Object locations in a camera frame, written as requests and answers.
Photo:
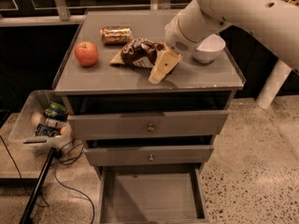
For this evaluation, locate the middle grey drawer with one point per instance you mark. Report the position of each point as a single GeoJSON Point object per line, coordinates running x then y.
{"type": "Point", "coordinates": [119, 156]}

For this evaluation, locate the top grey drawer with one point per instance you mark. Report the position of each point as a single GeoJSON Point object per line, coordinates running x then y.
{"type": "Point", "coordinates": [148, 125]}

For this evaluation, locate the red apple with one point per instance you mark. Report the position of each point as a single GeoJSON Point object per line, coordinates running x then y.
{"type": "Point", "coordinates": [86, 53]}

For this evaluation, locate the clear plastic bin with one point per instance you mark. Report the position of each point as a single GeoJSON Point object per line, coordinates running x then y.
{"type": "Point", "coordinates": [23, 132]}

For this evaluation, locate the black pole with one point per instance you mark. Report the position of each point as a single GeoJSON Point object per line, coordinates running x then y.
{"type": "Point", "coordinates": [26, 216]}

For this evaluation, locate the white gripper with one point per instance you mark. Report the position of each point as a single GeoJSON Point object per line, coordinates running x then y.
{"type": "Point", "coordinates": [175, 38]}

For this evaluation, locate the blue snack bag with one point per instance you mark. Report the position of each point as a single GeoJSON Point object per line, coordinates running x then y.
{"type": "Point", "coordinates": [42, 130]}

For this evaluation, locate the grey drawer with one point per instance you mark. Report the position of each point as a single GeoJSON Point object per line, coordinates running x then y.
{"type": "Point", "coordinates": [148, 125]}
{"type": "Point", "coordinates": [119, 156]}
{"type": "Point", "coordinates": [152, 194]}

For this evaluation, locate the gold soda can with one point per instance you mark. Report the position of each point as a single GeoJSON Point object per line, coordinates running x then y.
{"type": "Point", "coordinates": [116, 35]}

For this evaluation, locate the green snack bag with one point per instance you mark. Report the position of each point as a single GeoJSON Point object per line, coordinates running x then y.
{"type": "Point", "coordinates": [55, 111]}

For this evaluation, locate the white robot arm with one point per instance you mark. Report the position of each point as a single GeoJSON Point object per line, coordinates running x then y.
{"type": "Point", "coordinates": [274, 23]}

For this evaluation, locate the white bottle in bin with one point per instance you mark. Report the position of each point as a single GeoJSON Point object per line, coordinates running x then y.
{"type": "Point", "coordinates": [53, 123]}

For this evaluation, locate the brown chip bag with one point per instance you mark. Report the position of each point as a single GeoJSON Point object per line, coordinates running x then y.
{"type": "Point", "coordinates": [139, 52]}

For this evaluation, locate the white bowl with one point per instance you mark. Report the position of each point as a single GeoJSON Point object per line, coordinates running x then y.
{"type": "Point", "coordinates": [209, 49]}

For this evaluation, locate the bottom grey drawer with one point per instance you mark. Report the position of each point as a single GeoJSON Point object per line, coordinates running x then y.
{"type": "Point", "coordinates": [152, 194]}

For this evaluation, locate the white diagonal post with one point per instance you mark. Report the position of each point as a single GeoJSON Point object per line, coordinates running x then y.
{"type": "Point", "coordinates": [272, 85]}

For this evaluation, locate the grey drawer cabinet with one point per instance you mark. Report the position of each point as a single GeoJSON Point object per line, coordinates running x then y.
{"type": "Point", "coordinates": [148, 141]}

